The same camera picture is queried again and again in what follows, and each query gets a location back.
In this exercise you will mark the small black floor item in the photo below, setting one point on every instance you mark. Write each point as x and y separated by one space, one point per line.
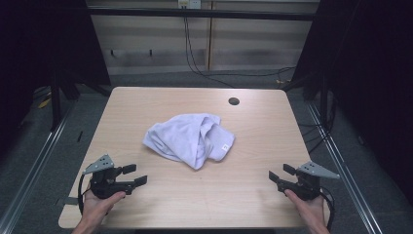
80 136

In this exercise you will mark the person's left hand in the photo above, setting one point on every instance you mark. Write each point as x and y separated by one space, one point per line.
97 208

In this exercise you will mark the small black wall hook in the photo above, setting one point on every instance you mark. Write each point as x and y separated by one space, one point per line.
150 52
112 52

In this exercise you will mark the yellow object on floor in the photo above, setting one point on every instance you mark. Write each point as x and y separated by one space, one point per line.
44 103

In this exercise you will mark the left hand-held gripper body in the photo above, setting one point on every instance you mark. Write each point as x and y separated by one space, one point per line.
104 185

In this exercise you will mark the white wall socket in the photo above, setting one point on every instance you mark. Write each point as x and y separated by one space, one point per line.
190 3

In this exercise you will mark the black horizontal metal bar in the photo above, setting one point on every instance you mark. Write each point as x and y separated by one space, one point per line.
227 14

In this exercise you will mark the white patterned towel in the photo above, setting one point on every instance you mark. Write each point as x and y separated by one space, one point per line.
185 138

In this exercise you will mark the grey table bracket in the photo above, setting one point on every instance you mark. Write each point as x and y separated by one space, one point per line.
68 201

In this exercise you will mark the black metal stand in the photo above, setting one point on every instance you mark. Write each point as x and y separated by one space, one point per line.
323 104
56 107

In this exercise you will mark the black curtain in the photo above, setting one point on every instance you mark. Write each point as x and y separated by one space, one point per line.
39 48
373 81

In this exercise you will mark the aluminium floor rail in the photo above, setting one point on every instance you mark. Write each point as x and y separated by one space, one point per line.
35 165
341 162

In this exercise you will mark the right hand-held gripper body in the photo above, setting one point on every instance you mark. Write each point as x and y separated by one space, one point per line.
305 187

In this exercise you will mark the person's right hand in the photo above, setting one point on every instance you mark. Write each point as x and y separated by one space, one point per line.
308 209

